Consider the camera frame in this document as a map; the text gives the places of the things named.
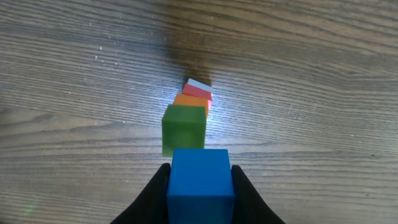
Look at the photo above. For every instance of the white cube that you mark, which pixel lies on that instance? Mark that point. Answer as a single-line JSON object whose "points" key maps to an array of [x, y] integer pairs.
{"points": [[199, 84]]}

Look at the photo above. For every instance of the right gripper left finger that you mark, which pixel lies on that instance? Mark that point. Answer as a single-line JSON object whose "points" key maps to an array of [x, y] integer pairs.
{"points": [[152, 205]]}

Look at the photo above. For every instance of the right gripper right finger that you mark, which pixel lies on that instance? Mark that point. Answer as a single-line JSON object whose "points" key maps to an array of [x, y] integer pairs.
{"points": [[248, 205]]}

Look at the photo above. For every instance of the red cube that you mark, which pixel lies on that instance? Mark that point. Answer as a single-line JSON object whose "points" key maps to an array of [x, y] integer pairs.
{"points": [[196, 91]]}

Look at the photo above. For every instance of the green cube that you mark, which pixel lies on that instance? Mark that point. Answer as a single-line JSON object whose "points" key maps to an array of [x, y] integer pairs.
{"points": [[183, 127]]}

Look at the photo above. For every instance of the blue cube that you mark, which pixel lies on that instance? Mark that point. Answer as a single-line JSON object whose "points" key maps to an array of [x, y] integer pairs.
{"points": [[200, 183]]}

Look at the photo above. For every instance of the orange cube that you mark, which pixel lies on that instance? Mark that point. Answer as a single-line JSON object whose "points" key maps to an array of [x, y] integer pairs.
{"points": [[191, 101]]}

